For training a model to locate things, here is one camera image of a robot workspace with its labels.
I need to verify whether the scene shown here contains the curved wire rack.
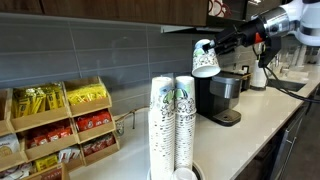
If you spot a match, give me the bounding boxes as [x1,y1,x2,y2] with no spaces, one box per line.
[114,105,150,138]

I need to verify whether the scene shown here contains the black silver coffee machine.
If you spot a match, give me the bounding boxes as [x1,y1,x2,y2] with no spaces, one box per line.
[190,68,243,127]

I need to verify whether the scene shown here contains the dark wooden upper cabinet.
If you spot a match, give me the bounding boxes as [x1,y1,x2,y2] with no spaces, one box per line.
[0,0,209,28]

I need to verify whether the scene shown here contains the white and red packets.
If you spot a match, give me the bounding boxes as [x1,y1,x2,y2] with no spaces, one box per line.
[58,146,82,164]

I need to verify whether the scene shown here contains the red tea packets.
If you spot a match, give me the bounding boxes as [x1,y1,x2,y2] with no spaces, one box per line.
[75,110,113,133]
[81,133,117,157]
[25,124,74,150]

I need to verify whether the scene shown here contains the dark counter sink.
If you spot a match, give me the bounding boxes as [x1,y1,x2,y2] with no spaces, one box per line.
[267,78,307,93]

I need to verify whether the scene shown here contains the wooden tea packet organizer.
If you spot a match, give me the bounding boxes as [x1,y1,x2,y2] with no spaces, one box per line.
[0,76,121,180]

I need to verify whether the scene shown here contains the white paper towel roll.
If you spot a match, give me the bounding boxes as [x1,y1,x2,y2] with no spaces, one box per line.
[250,59,270,91]

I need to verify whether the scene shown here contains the white printed tea packets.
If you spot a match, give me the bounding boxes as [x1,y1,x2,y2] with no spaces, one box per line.
[0,134,21,158]
[0,162,33,180]

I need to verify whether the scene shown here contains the glass door cabinet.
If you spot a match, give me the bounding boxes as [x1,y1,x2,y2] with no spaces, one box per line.
[206,0,284,34]

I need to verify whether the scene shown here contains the printed paper cup stack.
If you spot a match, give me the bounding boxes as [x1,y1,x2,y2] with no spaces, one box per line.
[173,75,198,171]
[148,76,176,180]

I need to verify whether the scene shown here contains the brown tea box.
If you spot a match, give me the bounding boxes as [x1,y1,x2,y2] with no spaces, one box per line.
[39,166,64,180]

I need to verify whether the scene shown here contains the printed paper coffee cup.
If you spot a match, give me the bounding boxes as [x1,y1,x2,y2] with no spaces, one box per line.
[191,38,222,79]

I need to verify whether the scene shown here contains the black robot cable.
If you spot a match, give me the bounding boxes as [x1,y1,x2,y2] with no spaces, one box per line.
[262,65,320,104]

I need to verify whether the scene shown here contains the white cup lid stack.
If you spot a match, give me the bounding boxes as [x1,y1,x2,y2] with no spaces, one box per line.
[171,167,199,180]

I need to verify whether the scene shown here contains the bright yellow tea packets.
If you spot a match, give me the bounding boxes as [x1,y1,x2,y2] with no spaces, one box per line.
[66,83,108,107]

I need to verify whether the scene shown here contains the under cabinet light strip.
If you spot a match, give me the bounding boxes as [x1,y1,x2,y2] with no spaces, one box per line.
[160,24,209,34]

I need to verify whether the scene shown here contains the small yellow tea packets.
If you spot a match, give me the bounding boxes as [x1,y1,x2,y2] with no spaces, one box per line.
[34,153,59,173]

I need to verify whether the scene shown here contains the small pod cup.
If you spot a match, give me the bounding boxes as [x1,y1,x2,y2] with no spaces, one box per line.
[115,120,126,137]

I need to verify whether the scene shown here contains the round black cup holder base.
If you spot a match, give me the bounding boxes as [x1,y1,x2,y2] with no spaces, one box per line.
[146,161,206,180]

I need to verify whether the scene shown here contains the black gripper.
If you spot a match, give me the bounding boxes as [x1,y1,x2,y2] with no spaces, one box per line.
[201,17,268,57]

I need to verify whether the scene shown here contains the mustard yellow tea packets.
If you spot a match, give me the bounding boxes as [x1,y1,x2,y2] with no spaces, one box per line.
[12,83,66,118]

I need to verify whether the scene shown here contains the dark lower cabinet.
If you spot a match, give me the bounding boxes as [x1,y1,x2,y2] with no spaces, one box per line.
[234,106,309,180]

